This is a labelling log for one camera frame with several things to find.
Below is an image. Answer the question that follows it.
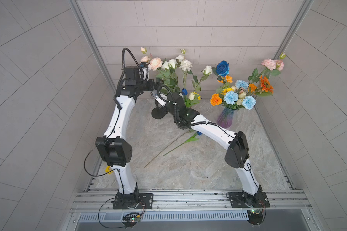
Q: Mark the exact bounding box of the blue rose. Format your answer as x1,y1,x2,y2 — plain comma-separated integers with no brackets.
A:
144,129,197,168
216,61,230,77

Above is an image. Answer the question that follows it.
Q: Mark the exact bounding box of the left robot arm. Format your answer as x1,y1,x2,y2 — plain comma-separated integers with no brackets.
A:
95,62,160,208

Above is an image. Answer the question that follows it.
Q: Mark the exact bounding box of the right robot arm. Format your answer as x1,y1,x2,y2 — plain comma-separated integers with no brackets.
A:
151,85,269,208

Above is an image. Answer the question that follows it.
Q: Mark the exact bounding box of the left vase bouquet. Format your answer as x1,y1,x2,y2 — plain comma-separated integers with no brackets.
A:
140,47,213,108

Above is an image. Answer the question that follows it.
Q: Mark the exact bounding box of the vase bouquet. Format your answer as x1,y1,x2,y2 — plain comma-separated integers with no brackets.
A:
140,47,213,108
207,52,287,111

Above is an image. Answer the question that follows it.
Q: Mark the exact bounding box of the blue purple glass vase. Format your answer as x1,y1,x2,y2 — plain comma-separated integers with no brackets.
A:
217,107,236,129

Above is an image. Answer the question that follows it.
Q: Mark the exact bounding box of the right vase bouquet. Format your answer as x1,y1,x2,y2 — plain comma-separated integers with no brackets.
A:
207,52,287,111

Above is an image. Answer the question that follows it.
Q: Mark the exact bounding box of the black round stand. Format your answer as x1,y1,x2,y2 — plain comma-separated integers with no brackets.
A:
151,100,166,119

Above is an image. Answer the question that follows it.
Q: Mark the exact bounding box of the yellow plastic piece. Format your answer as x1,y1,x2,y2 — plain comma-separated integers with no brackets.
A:
105,166,113,175

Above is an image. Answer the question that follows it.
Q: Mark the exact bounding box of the left circuit board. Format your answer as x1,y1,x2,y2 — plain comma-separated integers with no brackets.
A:
122,212,142,228

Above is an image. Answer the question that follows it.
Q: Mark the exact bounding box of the circuit board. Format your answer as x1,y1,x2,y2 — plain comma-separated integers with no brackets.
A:
122,212,142,228
247,209,264,226

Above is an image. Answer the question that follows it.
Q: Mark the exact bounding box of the right circuit board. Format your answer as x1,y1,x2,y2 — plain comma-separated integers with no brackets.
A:
247,209,264,226

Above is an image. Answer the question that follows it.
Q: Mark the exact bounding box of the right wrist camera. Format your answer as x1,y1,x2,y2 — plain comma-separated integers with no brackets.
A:
151,90,167,107

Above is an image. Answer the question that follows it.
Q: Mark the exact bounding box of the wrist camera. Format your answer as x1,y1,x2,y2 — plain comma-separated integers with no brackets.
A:
140,62,149,81
151,90,167,107

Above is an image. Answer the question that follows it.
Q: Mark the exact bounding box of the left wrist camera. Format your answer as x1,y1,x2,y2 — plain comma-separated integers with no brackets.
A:
140,62,149,81

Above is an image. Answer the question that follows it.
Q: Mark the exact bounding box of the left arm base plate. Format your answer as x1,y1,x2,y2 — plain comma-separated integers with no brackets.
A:
111,193,154,209

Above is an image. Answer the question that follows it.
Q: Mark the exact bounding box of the aluminium rail frame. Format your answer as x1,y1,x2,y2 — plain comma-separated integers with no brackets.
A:
67,190,314,226

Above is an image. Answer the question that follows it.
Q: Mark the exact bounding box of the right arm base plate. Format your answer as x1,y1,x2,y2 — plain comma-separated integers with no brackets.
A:
226,192,270,208

